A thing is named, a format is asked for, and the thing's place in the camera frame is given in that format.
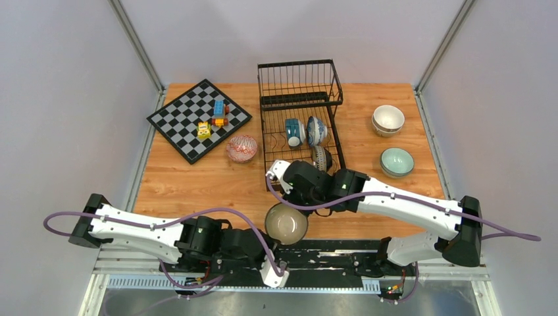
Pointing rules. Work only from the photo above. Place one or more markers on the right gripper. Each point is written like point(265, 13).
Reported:
point(290, 197)

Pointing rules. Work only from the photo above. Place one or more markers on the dark blue bowl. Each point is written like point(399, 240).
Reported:
point(285, 224)

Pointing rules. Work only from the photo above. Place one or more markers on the black wire dish rack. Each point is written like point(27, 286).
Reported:
point(299, 90)

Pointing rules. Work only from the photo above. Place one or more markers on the light green celadon bowl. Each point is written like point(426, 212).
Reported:
point(393, 174)

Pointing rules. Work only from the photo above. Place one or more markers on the white green striped bowl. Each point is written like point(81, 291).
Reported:
point(397, 160)

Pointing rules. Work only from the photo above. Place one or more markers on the cream white bowl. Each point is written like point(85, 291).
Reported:
point(387, 120)

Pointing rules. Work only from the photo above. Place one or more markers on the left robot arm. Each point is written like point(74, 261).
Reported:
point(180, 242)

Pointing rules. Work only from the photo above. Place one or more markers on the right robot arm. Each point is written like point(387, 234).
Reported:
point(451, 230)

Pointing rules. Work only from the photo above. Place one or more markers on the brown patterned bowl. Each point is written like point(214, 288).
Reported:
point(321, 158)

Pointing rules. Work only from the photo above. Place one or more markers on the blue floral white bowl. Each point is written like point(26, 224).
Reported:
point(316, 131)

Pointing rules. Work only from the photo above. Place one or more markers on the teal glazed bowl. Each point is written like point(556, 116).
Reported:
point(295, 132)

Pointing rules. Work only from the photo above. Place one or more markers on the yellow toy block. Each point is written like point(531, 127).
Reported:
point(204, 130)

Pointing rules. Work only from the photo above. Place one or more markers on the blue toy block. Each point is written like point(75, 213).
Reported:
point(220, 111)

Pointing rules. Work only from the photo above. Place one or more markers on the checkered board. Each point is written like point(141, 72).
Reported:
point(177, 121)

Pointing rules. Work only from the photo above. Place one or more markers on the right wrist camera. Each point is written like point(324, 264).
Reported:
point(276, 173)

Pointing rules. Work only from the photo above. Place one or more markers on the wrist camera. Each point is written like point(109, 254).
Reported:
point(276, 173)
point(269, 276)

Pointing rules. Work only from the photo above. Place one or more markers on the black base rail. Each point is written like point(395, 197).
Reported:
point(315, 266)

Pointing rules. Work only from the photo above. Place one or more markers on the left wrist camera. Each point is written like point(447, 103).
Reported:
point(269, 276)

